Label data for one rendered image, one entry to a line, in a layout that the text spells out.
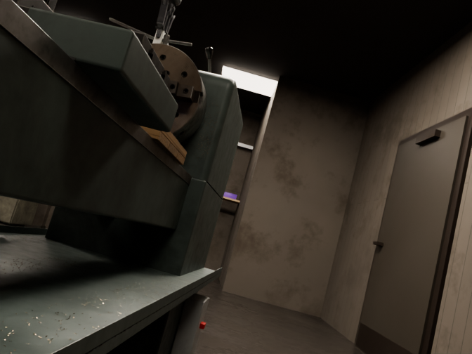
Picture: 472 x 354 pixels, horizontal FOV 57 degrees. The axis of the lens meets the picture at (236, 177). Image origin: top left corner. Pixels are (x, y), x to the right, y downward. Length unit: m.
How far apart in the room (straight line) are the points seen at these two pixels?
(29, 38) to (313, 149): 5.75
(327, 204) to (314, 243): 0.56
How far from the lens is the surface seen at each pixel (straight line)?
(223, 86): 1.53
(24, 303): 0.69
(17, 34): 0.50
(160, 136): 0.96
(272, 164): 6.00
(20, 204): 7.45
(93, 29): 0.61
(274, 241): 5.93
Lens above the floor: 0.70
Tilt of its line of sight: 8 degrees up
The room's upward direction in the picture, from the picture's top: 15 degrees clockwise
